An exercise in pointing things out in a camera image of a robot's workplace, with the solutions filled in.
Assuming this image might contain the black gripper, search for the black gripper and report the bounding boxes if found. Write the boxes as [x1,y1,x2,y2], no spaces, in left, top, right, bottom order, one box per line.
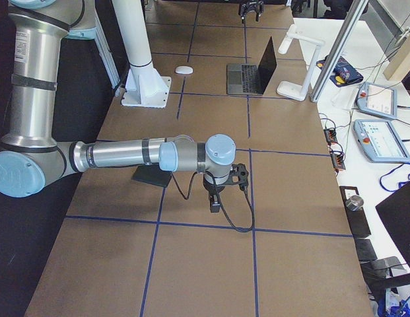
[203,177,224,213]
[238,0,264,23]

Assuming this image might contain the grey laptop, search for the grey laptop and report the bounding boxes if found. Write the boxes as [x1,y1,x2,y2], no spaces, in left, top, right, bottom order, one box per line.
[226,37,277,96]

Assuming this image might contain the black mouse pad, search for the black mouse pad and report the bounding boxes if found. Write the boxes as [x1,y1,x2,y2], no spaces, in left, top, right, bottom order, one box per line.
[131,164,172,188]

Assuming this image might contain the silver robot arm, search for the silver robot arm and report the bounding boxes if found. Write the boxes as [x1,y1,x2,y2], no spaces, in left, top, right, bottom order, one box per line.
[0,1,114,217]

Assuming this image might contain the white computer mouse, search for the white computer mouse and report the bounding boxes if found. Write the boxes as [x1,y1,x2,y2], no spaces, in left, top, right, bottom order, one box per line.
[174,65,193,75]

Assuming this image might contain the blue pouch with yellow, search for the blue pouch with yellow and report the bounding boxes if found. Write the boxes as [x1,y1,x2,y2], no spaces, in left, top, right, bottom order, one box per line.
[329,57,364,87]

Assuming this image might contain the lower orange connector block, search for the lower orange connector block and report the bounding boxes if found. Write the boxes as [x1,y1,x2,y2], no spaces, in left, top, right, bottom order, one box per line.
[329,150,346,172]

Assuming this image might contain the orange connector block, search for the orange connector block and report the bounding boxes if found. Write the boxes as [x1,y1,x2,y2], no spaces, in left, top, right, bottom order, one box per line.
[329,150,346,172]
[324,127,337,145]

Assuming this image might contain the upper orange connector block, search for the upper orange connector block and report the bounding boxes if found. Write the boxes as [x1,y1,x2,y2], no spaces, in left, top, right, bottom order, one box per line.
[324,127,337,145]

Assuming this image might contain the silver metal cylinder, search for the silver metal cylinder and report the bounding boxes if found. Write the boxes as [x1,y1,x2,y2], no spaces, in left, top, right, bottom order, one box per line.
[345,195,364,211]

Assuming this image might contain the upper teach pendant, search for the upper teach pendant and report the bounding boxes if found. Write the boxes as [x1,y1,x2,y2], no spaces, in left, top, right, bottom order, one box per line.
[355,82,397,120]

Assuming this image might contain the teach pendant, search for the teach pendant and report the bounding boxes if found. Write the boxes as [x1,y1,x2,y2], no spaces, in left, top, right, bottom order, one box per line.
[353,120,410,163]
[355,82,397,120]

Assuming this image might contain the wooden board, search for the wooden board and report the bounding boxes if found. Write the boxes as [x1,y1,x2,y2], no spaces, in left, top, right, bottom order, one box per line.
[384,34,410,81]

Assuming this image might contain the lower teach pendant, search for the lower teach pendant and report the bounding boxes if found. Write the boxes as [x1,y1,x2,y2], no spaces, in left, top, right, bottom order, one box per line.
[353,120,410,163]

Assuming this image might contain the black flat plates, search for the black flat plates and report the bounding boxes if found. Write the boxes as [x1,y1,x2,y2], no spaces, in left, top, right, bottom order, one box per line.
[339,186,410,293]

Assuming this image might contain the black monitor corner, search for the black monitor corner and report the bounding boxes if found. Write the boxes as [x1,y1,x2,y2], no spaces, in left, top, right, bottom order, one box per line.
[376,182,410,264]

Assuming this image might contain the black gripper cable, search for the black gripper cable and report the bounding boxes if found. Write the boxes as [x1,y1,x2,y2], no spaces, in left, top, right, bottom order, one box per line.
[170,171,255,233]

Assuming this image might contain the aluminium frame post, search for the aluminium frame post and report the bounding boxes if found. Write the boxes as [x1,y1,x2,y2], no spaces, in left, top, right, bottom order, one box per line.
[310,0,368,102]

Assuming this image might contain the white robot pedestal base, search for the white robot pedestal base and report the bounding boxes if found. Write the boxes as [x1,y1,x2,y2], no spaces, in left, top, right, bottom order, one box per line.
[112,0,172,108]

